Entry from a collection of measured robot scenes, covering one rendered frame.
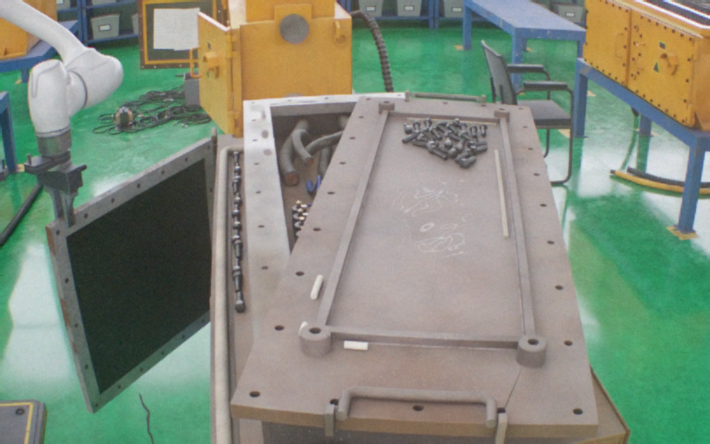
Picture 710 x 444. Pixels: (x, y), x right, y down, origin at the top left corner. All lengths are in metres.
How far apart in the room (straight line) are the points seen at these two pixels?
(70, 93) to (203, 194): 0.68
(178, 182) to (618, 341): 2.23
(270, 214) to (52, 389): 2.09
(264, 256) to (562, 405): 0.60
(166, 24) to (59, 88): 3.74
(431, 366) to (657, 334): 2.78
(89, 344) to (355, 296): 1.01
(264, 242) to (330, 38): 2.64
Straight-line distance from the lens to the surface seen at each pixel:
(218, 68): 3.98
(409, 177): 1.56
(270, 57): 3.91
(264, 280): 1.24
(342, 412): 0.91
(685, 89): 4.64
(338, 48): 3.95
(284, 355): 1.03
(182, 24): 5.38
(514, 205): 1.43
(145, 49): 5.53
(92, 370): 2.05
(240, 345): 1.29
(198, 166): 2.20
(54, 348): 3.64
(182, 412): 3.12
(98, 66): 1.82
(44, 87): 1.71
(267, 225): 1.42
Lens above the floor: 1.96
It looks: 26 degrees down
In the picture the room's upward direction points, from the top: straight up
